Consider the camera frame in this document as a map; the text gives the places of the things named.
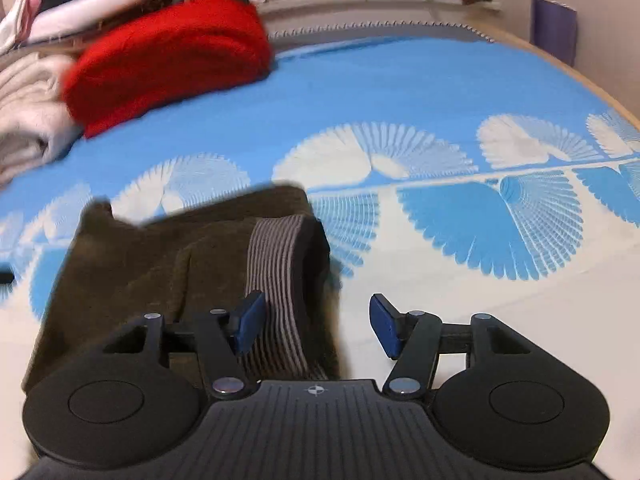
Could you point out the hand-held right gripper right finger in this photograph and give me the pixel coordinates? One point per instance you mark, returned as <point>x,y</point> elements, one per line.
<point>385,322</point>

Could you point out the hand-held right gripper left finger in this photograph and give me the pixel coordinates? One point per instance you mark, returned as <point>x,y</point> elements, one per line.
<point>249,320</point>

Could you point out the dark brown pants striped waistband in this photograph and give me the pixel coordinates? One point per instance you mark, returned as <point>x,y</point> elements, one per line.
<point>150,270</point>

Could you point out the blue white printed blanket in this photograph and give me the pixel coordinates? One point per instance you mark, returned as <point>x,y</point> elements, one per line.
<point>425,120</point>

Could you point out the red knitted sweater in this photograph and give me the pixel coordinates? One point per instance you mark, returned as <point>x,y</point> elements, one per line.
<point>165,60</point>

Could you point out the grey quilted bed pad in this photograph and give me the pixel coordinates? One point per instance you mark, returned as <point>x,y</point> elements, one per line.
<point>375,32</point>

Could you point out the cream folded garment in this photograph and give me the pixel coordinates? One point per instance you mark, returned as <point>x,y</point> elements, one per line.
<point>30,110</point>

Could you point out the purple box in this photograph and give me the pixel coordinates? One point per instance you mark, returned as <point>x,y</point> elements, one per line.
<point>552,30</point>

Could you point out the white folded garment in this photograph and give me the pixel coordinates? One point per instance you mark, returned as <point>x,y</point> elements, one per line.
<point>95,5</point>

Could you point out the pink white cloth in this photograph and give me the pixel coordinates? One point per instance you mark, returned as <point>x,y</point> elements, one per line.
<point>17,17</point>

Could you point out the wooden bed frame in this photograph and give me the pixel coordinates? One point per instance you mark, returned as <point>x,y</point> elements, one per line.
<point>575,75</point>

